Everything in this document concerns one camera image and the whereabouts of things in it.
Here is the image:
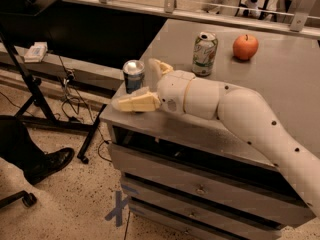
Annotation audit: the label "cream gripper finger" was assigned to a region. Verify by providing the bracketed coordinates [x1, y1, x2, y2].
[148, 58, 174, 90]
[111, 87, 161, 112]

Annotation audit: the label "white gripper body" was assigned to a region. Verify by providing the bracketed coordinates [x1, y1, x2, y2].
[157, 70, 195, 114]

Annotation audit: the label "silver blue redbull can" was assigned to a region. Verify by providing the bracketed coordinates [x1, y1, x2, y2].
[123, 60, 145, 94]

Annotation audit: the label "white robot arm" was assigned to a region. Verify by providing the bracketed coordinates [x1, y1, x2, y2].
[112, 59, 320, 217]

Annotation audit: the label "green white soda can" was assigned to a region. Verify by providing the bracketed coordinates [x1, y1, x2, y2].
[192, 31, 218, 77]

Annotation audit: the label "red orange apple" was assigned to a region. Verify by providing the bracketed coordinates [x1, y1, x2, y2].
[233, 34, 259, 61]

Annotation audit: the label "white sneaker foot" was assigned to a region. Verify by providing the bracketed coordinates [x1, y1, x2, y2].
[245, 0, 261, 18]

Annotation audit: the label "white small box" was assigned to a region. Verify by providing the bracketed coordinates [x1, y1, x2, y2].
[24, 42, 48, 63]

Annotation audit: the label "black shoe and trouser leg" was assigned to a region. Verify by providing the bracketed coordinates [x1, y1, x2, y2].
[0, 115, 74, 185]

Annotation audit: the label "metal railing with brackets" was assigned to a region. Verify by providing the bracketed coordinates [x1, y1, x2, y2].
[70, 0, 320, 39]

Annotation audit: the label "black office chair base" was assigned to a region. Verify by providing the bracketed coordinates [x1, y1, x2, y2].
[0, 189, 38, 209]

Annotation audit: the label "black folding stand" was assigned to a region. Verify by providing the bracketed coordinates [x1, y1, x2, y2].
[0, 0, 106, 164]

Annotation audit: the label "black cables on floor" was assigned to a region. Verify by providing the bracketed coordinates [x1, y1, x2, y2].
[0, 55, 113, 163]

